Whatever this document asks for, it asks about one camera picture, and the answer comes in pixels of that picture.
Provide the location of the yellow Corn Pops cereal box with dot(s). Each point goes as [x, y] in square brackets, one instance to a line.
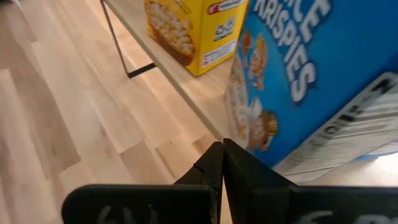
[211, 31]

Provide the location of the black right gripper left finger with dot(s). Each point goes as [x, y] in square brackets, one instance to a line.
[140, 205]

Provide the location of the blue Rice Krispies cereal box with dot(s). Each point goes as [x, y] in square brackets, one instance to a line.
[342, 62]

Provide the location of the wooden shelf with black legs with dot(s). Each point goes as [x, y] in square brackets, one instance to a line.
[192, 87]

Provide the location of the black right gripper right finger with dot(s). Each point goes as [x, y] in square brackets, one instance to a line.
[311, 205]

